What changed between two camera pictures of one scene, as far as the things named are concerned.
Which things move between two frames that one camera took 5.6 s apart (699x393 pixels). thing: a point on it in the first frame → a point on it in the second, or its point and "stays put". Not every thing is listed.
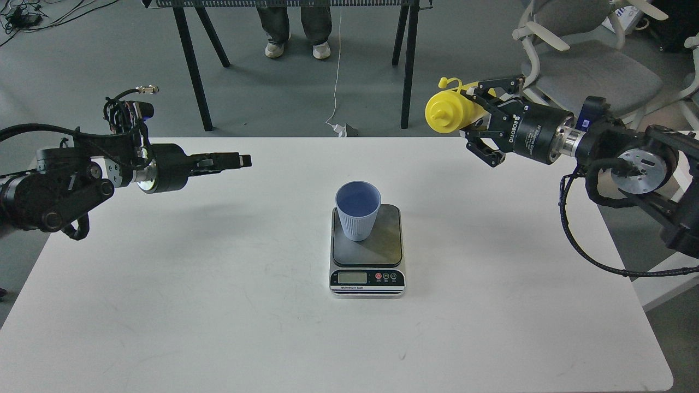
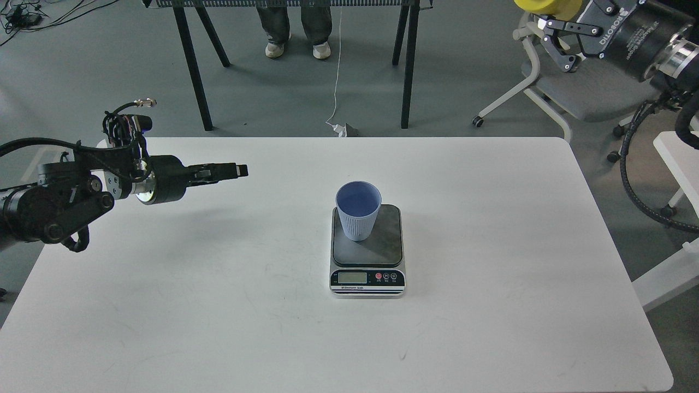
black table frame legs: (407, 38) stays put
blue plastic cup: (357, 202) stays put
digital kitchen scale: (370, 268) stays put
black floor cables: (22, 15) stays put
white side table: (653, 290) stays put
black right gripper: (528, 129) → (634, 32)
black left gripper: (169, 168) → (167, 182)
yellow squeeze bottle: (449, 111) → (563, 10)
